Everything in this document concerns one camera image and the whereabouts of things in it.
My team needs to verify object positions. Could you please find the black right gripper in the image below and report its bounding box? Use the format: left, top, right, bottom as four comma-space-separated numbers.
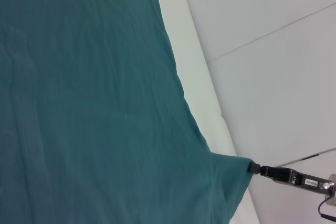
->
247, 161, 333, 191

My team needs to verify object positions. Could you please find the teal blue t-shirt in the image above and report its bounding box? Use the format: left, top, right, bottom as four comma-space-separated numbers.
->
0, 0, 257, 224

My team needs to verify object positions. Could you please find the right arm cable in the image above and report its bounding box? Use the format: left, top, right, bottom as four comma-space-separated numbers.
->
317, 197, 336, 215

